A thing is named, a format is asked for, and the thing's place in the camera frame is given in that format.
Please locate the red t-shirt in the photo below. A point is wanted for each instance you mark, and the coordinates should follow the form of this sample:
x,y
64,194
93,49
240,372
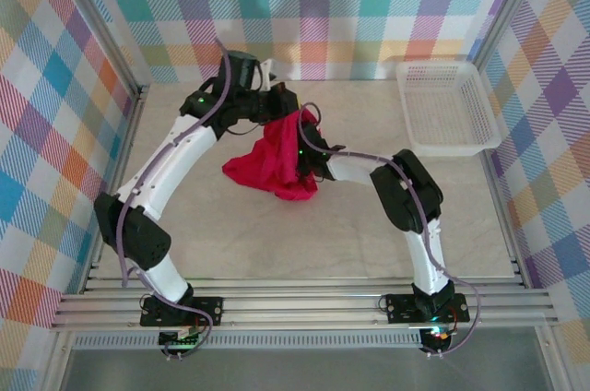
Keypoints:
x,y
276,156

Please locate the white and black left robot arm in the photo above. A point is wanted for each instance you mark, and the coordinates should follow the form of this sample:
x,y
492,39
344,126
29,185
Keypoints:
x,y
180,156

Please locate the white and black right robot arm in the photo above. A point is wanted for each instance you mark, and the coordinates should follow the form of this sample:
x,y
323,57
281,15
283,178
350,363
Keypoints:
x,y
350,169

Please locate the white perforated plastic basket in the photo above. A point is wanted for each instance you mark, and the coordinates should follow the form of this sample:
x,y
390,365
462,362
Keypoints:
x,y
447,105

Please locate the aluminium side rail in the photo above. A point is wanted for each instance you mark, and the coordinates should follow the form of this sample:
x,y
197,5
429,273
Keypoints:
x,y
129,133
503,216

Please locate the aluminium slotted base rail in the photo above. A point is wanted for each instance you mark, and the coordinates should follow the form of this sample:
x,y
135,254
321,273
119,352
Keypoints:
x,y
299,308

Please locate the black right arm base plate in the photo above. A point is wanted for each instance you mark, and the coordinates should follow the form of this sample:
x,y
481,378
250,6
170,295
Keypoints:
x,y
401,305

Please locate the aluminium frame post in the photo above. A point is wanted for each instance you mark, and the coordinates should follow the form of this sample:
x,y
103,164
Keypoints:
x,y
508,6
101,17

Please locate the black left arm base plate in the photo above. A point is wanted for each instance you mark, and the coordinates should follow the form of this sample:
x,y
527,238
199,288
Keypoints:
x,y
214,303

